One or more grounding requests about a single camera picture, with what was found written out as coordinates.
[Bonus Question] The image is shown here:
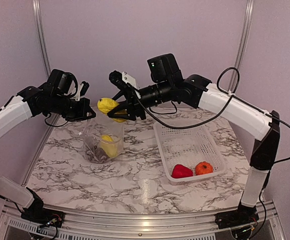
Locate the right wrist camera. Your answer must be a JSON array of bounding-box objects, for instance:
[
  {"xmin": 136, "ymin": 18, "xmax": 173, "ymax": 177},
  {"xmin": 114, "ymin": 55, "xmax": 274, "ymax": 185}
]
[{"xmin": 109, "ymin": 70, "xmax": 139, "ymax": 90}]

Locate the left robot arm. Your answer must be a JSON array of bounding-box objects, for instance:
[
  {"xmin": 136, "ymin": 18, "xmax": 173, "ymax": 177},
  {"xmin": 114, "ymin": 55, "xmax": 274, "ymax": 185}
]
[{"xmin": 0, "ymin": 69, "xmax": 96, "ymax": 223}]

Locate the red grape bunch toy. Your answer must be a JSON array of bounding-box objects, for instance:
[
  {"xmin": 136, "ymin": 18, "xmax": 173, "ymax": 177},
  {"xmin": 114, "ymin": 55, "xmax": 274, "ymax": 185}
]
[{"xmin": 85, "ymin": 146, "xmax": 109, "ymax": 164}]

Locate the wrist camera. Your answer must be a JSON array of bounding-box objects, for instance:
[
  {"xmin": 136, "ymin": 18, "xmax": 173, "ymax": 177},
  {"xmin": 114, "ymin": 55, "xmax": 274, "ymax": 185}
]
[
  {"xmin": 74, "ymin": 81, "xmax": 90, "ymax": 102},
  {"xmin": 109, "ymin": 70, "xmax": 139, "ymax": 90}
]

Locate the yellow pepper toy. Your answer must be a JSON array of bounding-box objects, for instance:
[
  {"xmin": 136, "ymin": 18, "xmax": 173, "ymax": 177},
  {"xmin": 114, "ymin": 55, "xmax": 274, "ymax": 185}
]
[{"xmin": 100, "ymin": 134, "xmax": 117, "ymax": 158}]

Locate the red pepper toy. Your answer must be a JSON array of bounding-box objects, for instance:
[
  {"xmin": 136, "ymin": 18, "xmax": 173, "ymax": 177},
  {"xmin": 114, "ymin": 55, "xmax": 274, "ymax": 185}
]
[{"xmin": 171, "ymin": 164, "xmax": 193, "ymax": 179}]

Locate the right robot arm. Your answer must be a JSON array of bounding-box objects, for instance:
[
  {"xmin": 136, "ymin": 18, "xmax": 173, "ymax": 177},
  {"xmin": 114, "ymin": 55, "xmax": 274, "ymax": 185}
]
[{"xmin": 108, "ymin": 53, "xmax": 283, "ymax": 224}]

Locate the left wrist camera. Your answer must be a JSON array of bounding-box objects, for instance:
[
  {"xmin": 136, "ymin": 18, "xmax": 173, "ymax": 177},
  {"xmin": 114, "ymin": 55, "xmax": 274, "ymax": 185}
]
[{"xmin": 74, "ymin": 81, "xmax": 90, "ymax": 102}]

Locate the aluminium frame post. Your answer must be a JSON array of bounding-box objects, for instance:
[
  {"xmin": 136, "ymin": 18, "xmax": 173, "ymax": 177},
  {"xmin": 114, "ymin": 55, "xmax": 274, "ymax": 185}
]
[
  {"xmin": 32, "ymin": 0, "xmax": 51, "ymax": 76},
  {"xmin": 235, "ymin": 0, "xmax": 255, "ymax": 69}
]

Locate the white plastic basket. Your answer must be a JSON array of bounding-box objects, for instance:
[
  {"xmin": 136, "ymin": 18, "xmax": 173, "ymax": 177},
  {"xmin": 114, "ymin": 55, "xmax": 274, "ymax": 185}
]
[{"xmin": 153, "ymin": 122, "xmax": 226, "ymax": 185}]

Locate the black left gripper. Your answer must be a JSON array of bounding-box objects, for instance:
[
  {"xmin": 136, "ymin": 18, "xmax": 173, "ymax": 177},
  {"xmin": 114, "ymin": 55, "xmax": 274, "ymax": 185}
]
[{"xmin": 49, "ymin": 93, "xmax": 95, "ymax": 122}]

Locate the orange pumpkin toy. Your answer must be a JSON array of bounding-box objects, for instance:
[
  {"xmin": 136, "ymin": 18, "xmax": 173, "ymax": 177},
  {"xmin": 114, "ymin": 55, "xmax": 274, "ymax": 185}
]
[{"xmin": 195, "ymin": 161, "xmax": 213, "ymax": 176}]

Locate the left aluminium frame post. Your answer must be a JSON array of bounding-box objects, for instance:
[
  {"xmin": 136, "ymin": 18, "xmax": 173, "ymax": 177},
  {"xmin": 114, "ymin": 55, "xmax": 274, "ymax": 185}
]
[{"xmin": 32, "ymin": 0, "xmax": 51, "ymax": 76}]

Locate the yellow corn toy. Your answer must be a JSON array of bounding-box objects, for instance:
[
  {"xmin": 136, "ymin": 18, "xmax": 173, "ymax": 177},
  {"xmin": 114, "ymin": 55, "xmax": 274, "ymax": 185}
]
[{"xmin": 97, "ymin": 97, "xmax": 119, "ymax": 114}]

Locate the clear zip top bag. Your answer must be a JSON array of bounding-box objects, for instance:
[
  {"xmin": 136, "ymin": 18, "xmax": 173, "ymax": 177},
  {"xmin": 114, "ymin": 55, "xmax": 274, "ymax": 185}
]
[{"xmin": 78, "ymin": 116, "xmax": 124, "ymax": 164}]

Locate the right aluminium frame post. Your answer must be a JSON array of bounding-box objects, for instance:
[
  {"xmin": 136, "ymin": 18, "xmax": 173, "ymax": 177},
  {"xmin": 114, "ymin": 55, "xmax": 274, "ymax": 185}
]
[{"xmin": 235, "ymin": 0, "xmax": 255, "ymax": 69}]

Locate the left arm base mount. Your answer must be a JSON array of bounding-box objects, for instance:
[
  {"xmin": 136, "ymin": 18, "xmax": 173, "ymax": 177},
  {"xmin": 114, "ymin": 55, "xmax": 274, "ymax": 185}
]
[{"xmin": 21, "ymin": 188, "xmax": 65, "ymax": 240}]

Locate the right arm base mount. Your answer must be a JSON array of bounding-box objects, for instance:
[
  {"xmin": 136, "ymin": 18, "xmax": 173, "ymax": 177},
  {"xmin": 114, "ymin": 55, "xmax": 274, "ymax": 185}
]
[{"xmin": 215, "ymin": 203, "xmax": 259, "ymax": 240}]

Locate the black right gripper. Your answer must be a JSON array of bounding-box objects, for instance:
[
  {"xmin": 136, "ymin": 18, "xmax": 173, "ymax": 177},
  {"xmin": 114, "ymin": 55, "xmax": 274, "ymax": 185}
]
[{"xmin": 107, "ymin": 79, "xmax": 174, "ymax": 121}]

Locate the aluminium front rail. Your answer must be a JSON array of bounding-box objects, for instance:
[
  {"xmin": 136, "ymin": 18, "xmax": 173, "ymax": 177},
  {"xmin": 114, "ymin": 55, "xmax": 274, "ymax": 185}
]
[{"xmin": 0, "ymin": 201, "xmax": 285, "ymax": 240}]

